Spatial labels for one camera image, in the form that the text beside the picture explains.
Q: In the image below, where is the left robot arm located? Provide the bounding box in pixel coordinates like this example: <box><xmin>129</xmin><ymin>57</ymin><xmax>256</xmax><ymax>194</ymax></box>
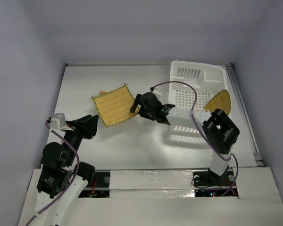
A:
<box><xmin>27</xmin><ymin>113</ymin><xmax>99</xmax><ymax>226</ymax></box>

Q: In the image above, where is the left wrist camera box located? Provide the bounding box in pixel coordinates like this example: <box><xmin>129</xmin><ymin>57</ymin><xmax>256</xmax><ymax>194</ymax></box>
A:
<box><xmin>48</xmin><ymin>113</ymin><xmax>67</xmax><ymax>129</ymax></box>

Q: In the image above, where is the fan-shaped woven bamboo plate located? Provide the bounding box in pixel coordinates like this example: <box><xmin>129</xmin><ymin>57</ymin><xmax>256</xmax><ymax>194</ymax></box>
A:
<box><xmin>99</xmin><ymin>91</ymin><xmax>108</xmax><ymax>96</ymax></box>

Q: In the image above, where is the square green-edged bamboo mat plate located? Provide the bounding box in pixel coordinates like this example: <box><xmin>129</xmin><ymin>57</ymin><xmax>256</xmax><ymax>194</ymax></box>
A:
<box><xmin>91</xmin><ymin>83</ymin><xmax>140</xmax><ymax>128</ymax></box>

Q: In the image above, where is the white plastic dish rack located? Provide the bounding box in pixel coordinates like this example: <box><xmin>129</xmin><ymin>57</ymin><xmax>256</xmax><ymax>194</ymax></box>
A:
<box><xmin>168</xmin><ymin>60</ymin><xmax>228</xmax><ymax>116</ymax></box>

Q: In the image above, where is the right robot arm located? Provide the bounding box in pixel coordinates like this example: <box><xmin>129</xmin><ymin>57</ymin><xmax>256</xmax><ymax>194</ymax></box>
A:
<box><xmin>130</xmin><ymin>92</ymin><xmax>240</xmax><ymax>188</ymax></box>

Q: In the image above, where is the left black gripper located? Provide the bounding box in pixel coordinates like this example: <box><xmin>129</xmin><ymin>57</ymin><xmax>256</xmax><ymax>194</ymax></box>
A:
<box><xmin>62</xmin><ymin>113</ymin><xmax>99</xmax><ymax>164</ymax></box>

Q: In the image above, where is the white foam front bar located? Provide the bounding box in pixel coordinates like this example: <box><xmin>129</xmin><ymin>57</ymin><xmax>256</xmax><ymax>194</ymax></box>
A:
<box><xmin>109</xmin><ymin>170</ymin><xmax>195</xmax><ymax>198</ymax></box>

